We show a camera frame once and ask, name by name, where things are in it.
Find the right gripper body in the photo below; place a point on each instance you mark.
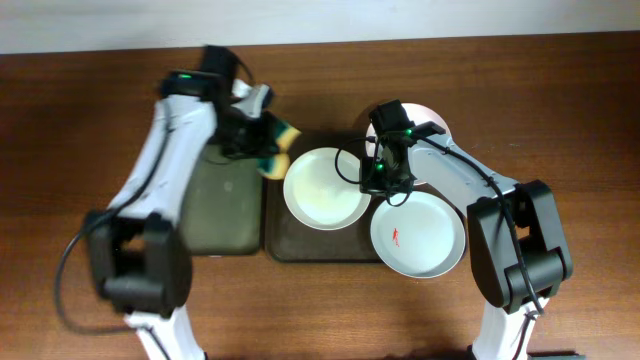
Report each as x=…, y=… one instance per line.
x=377, y=176

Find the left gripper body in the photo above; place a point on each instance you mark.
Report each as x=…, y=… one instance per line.
x=261, y=141

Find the brown serving tray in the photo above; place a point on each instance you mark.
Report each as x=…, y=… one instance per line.
x=289, y=241

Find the black water tray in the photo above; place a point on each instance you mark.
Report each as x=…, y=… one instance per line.
x=221, y=209

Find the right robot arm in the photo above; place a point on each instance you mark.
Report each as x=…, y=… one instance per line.
x=514, y=236

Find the green yellow sponge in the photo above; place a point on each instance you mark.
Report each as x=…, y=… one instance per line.
x=281, y=136

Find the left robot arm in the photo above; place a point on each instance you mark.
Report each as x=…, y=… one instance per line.
x=138, y=260

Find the white plate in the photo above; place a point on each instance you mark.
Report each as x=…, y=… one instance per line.
x=416, y=113
x=423, y=238
x=317, y=196

